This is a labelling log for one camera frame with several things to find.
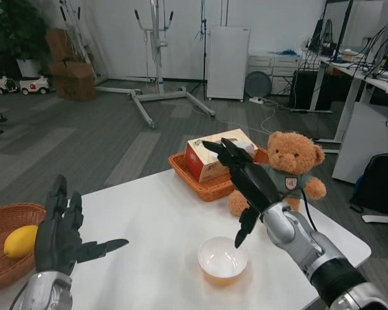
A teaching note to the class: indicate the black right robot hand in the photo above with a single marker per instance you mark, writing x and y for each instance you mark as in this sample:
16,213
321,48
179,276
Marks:
255,184

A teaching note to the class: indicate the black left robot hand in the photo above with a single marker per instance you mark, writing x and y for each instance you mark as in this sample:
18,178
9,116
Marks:
56,239

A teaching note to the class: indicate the white and orange plastic bowl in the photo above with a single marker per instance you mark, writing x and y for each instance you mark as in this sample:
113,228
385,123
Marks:
223,261

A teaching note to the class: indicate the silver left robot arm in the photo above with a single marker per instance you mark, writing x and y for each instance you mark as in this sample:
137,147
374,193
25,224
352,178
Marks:
45,290

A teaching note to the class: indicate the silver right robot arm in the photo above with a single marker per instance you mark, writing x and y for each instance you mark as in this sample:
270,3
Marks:
297,232

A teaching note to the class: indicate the yellow lemon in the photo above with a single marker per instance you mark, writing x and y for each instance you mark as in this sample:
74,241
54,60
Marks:
19,242

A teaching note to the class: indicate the orange rectangular woven basket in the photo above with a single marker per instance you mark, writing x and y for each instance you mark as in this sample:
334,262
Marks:
210,189

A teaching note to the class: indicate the brown teddy bear green shirt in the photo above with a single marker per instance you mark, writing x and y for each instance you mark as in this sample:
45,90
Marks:
291,151

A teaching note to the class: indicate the round brown wicker basket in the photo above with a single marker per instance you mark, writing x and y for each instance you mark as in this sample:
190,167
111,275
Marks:
6,216

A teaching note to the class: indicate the red and beige tissue box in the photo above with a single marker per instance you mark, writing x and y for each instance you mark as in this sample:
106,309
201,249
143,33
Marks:
197,161

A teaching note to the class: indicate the white power strip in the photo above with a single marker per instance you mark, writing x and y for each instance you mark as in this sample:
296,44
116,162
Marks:
257,100

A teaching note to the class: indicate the round grey tray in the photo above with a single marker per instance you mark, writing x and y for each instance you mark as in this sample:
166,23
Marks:
258,83

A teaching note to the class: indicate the black computer tower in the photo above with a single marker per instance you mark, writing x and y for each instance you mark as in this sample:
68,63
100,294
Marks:
307,90

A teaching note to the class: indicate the white low side cabinet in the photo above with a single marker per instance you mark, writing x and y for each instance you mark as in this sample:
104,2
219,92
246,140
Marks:
362,145

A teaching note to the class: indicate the white drawer cabinet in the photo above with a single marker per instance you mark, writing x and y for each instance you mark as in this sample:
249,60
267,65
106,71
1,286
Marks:
278,68

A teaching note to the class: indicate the tall white cabinet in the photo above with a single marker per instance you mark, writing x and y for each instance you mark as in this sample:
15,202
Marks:
228,64

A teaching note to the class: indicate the black backpack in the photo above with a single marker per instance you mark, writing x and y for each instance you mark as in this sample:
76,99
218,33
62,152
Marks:
380,184

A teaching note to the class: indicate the white flat board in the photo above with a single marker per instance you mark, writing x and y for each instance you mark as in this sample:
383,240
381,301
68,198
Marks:
381,219

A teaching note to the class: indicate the white office desk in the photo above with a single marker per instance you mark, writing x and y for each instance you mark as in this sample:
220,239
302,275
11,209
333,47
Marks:
352,93

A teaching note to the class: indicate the black tripod stand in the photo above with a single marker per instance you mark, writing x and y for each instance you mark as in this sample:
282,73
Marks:
203,58

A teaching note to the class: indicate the white toy car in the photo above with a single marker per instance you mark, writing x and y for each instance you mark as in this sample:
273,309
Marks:
0,84
35,85

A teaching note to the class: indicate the large cardboard box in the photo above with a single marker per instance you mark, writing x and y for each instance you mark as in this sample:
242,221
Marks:
74,82

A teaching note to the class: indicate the grey patient lift gantry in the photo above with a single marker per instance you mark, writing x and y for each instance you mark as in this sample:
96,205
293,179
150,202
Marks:
155,48

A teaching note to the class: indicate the white plant pot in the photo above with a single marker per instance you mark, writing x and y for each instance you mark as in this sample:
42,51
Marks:
28,68

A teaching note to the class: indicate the small cardboard box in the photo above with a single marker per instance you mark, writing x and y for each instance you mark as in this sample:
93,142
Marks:
58,45

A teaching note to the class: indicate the green potted plant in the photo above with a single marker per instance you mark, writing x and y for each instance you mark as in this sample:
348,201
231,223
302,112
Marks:
16,29

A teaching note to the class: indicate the folded grey lift frame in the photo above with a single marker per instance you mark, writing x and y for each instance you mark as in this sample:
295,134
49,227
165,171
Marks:
81,38

